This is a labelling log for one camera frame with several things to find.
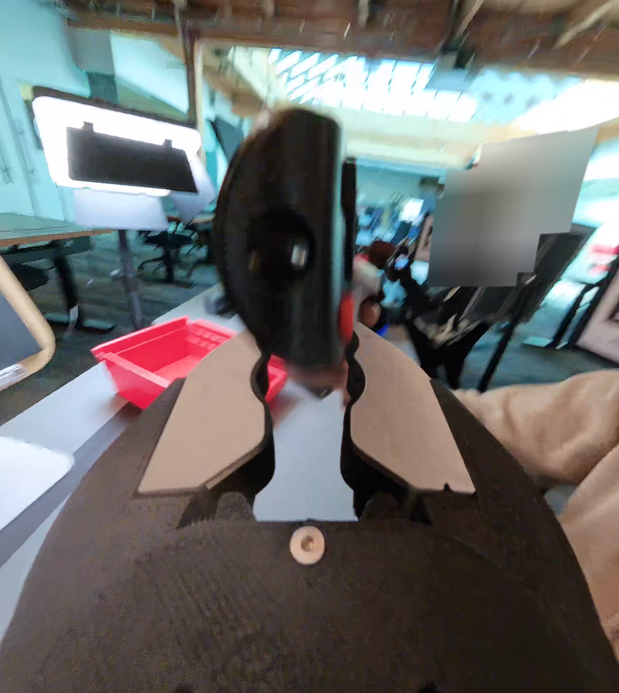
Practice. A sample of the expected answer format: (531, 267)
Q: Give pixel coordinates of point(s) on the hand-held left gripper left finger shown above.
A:
(206, 427)

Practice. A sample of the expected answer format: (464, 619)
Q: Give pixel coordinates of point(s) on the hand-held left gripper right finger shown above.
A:
(407, 427)

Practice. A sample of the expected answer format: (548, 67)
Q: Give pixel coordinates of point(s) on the red plastic bin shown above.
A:
(142, 368)

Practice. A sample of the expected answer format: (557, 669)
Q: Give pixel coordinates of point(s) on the black TV remote control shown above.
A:
(277, 216)

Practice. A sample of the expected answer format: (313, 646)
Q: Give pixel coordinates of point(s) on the wooden office desk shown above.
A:
(28, 227)

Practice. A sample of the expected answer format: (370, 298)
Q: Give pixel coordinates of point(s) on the studio light panel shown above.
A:
(125, 157)

